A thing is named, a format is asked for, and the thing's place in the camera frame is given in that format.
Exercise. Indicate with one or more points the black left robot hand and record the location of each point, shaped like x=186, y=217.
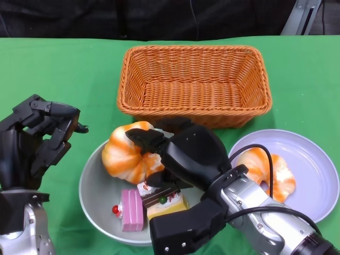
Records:
x=16, y=154

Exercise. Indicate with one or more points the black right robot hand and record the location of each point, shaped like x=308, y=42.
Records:
x=196, y=154

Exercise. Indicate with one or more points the chocolate cake slice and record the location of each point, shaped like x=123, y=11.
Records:
x=154, y=197

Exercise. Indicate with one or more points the yellow cake slice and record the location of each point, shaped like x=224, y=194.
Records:
x=164, y=210

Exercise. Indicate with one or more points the orange striped bread bun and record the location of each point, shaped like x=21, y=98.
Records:
x=122, y=159
x=284, y=178

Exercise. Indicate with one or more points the pink cake slice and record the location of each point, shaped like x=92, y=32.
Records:
x=131, y=212

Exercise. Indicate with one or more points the grey-green bowl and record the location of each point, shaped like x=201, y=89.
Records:
x=98, y=191

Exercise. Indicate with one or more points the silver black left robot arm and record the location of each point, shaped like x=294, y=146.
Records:
x=24, y=225

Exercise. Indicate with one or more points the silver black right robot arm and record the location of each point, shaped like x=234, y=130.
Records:
x=252, y=202

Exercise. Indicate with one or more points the orange wicker basket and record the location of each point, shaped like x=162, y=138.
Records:
x=191, y=93

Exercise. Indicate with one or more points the lavender plate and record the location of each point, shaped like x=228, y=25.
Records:
x=313, y=164

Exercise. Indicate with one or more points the green tablecloth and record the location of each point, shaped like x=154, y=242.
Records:
x=66, y=79

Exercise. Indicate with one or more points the black backdrop cloth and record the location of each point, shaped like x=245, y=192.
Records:
x=79, y=18

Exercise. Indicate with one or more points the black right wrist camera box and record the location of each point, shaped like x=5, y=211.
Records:
x=180, y=228

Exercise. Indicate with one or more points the aluminium frame post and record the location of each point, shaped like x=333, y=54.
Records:
x=295, y=18

